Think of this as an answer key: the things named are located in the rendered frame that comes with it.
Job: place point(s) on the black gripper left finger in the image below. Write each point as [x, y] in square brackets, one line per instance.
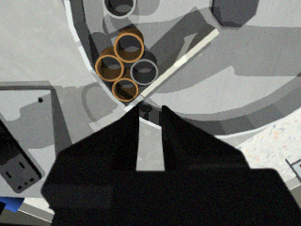
[107, 147]

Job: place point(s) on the grey metal bushing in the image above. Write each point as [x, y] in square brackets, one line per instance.
[145, 78]
[116, 14]

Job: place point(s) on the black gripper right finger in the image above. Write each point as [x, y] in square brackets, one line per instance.
[195, 149]

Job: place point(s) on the bronze bushing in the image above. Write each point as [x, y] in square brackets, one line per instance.
[129, 56]
[125, 94]
[106, 73]

